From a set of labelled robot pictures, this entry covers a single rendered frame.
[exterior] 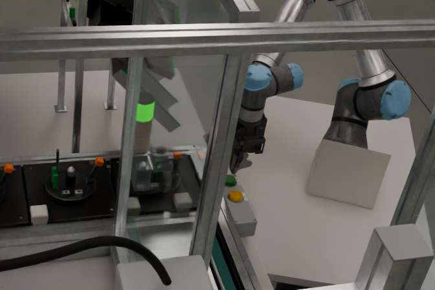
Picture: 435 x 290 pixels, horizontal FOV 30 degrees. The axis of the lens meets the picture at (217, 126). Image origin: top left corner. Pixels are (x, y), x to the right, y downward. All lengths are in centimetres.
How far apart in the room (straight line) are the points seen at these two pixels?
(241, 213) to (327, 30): 127
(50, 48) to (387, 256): 50
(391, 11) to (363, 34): 462
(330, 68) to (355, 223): 248
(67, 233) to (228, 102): 107
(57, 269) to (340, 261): 81
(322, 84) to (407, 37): 358
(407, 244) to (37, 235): 131
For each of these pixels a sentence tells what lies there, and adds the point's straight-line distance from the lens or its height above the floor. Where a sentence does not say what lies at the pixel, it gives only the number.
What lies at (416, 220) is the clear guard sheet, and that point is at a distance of 146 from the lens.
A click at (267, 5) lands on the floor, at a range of 548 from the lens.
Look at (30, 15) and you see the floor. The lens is 505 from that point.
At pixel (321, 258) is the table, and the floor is 86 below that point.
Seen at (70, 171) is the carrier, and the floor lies 104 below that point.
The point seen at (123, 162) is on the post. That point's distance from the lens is 203.
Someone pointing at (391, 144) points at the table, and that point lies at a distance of 294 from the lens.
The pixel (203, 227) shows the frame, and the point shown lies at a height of 157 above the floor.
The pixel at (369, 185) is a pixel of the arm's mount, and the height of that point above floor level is 95.
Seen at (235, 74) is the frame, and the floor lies 188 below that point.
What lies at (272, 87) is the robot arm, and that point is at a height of 132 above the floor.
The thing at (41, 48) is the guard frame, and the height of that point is 197.
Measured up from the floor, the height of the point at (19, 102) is 86.
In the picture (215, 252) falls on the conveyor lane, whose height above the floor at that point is 95.
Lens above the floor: 253
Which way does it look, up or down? 36 degrees down
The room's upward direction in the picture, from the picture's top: 10 degrees clockwise
